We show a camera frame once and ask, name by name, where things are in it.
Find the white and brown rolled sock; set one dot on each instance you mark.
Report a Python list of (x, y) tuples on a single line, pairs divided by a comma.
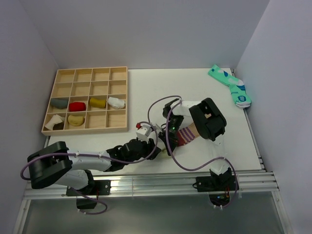
[(55, 119)]

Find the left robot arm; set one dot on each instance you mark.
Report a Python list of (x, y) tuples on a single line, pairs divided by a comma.
[(55, 164)]

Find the wooden compartment tray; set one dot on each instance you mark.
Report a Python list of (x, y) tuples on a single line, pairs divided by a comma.
[(80, 85)]

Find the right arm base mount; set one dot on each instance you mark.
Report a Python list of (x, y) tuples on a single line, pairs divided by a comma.
[(221, 188)]

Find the aluminium frame rail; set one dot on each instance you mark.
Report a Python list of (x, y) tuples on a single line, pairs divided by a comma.
[(163, 201)]

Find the red rolled sock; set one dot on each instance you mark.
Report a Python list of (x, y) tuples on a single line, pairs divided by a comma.
[(77, 107)]

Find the grey rolled sock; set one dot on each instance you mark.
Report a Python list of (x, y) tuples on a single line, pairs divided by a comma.
[(59, 103)]

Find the mustard yellow rolled sock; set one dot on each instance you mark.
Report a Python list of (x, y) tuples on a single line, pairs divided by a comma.
[(97, 103)]

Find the teal patterned sock pair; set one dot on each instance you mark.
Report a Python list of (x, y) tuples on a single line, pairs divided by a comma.
[(236, 86)]

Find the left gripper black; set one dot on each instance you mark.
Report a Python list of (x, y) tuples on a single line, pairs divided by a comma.
[(149, 147)]

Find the pale green ankle sock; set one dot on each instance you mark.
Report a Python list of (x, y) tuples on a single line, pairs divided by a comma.
[(163, 153)]

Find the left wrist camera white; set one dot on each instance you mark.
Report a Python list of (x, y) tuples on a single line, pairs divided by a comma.
[(143, 132)]

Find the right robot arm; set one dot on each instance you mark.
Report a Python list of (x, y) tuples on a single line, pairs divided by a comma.
[(187, 120)]

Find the tan maroon striped sock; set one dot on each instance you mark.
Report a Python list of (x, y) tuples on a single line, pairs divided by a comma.
[(187, 134)]

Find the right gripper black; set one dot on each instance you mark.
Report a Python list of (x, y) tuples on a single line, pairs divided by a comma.
[(172, 142)]

